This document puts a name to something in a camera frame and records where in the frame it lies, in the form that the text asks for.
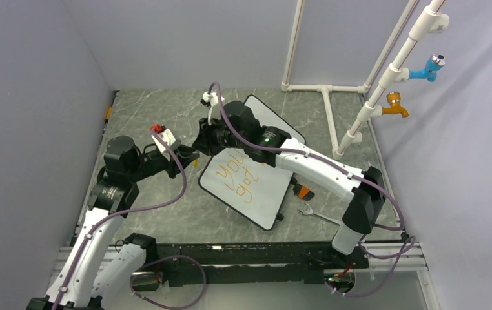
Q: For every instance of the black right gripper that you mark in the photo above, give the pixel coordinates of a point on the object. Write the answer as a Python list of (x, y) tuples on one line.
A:
[(204, 141)]

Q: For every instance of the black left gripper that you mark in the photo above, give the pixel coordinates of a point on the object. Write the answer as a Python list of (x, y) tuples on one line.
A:
[(184, 155)]

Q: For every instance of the white whiteboard black frame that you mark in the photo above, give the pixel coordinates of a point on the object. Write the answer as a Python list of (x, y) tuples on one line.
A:
[(254, 190)]

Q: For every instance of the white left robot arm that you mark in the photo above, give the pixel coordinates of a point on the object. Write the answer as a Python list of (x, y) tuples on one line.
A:
[(83, 283)]

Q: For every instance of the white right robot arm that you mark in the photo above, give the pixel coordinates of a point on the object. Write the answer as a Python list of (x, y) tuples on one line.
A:
[(234, 126)]

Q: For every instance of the silver open-end wrench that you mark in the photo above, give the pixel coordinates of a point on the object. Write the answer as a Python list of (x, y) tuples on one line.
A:
[(307, 210)]

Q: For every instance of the orange tap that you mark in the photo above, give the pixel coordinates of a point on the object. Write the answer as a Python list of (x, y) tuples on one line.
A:
[(395, 108)]

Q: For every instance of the blue tap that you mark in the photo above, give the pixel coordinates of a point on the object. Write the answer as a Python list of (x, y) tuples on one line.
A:
[(435, 63)]

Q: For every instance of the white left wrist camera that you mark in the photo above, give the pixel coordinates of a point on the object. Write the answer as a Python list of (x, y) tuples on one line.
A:
[(162, 133)]

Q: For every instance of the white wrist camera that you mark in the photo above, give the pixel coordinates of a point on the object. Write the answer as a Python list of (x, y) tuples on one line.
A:
[(162, 133), (211, 101)]

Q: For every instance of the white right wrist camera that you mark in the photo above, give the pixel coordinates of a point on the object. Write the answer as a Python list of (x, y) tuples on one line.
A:
[(211, 101)]

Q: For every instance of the orange-black pen at wall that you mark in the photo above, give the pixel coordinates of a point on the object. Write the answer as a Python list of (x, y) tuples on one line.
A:
[(109, 110)]

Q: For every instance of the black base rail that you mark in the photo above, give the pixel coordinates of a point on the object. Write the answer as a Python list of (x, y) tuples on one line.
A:
[(242, 263)]

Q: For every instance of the aluminium frame rail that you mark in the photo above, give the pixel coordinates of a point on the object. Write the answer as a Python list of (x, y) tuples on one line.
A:
[(382, 257)]

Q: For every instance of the white PVC pipe frame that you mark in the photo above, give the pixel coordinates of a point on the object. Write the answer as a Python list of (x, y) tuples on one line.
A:
[(431, 20)]

